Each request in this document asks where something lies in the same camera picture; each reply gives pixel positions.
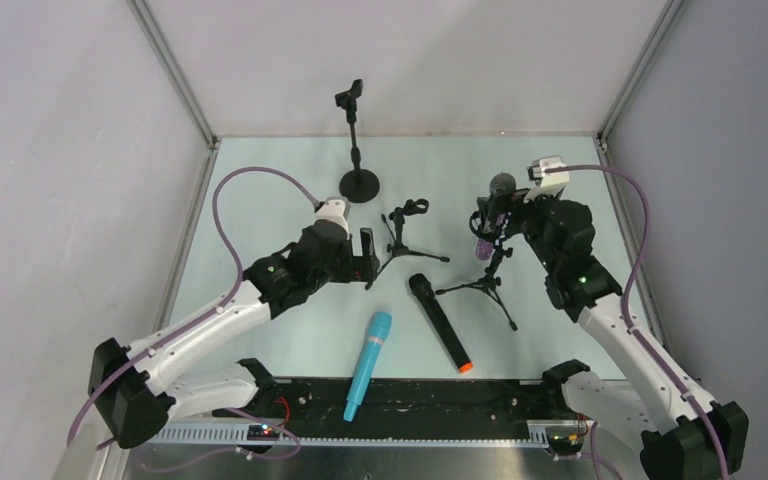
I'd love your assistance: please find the purple glitter microphone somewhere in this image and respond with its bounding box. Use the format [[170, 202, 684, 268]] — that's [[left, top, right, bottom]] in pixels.
[[476, 172, 517, 261]]

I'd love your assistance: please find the small black tripod microphone stand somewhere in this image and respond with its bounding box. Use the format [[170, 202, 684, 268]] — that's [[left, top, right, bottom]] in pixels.
[[376, 198, 451, 276]]

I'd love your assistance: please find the black shock-mount tripod stand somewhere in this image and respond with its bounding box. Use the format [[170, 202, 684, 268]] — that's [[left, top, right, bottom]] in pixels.
[[435, 209, 518, 332]]

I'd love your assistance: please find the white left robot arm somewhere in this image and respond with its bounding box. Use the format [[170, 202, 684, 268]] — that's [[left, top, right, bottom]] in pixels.
[[88, 220, 380, 449]]

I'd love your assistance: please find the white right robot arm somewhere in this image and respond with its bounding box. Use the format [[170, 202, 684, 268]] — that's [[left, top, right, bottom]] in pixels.
[[470, 189, 749, 479]]

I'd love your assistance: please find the black round-base microphone stand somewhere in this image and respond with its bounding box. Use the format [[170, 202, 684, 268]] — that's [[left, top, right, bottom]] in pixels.
[[335, 79, 380, 204]]

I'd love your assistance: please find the black microphone orange tip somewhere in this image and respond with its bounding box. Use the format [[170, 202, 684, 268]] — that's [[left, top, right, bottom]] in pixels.
[[408, 273, 474, 373]]

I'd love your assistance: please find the blue microphone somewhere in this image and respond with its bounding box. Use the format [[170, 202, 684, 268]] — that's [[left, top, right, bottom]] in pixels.
[[343, 311, 392, 422]]

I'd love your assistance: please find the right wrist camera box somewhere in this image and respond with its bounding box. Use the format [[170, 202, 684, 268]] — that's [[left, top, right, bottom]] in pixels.
[[525, 156, 569, 202]]

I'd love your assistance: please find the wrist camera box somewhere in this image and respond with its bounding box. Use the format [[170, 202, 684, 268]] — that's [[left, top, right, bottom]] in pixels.
[[525, 156, 569, 202], [314, 196, 350, 237]]

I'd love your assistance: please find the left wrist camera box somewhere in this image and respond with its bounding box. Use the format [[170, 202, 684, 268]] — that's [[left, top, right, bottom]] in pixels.
[[314, 196, 350, 237]]

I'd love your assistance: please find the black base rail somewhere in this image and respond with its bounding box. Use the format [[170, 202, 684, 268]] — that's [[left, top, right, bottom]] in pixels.
[[242, 377, 579, 441]]

